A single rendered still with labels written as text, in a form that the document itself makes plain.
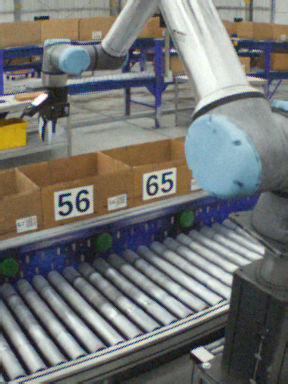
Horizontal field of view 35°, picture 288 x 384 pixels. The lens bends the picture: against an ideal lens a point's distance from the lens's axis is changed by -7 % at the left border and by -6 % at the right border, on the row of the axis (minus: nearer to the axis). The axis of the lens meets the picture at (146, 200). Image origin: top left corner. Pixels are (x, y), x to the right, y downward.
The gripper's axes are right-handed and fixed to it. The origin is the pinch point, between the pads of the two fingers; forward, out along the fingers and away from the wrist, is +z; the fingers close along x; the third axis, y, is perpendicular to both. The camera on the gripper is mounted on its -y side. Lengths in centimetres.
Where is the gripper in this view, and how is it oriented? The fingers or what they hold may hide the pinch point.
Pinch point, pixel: (45, 140)
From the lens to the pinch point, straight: 167.4
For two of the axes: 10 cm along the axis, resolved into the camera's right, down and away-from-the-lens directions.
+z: -1.0, 9.0, 4.3
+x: -7.0, -3.7, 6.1
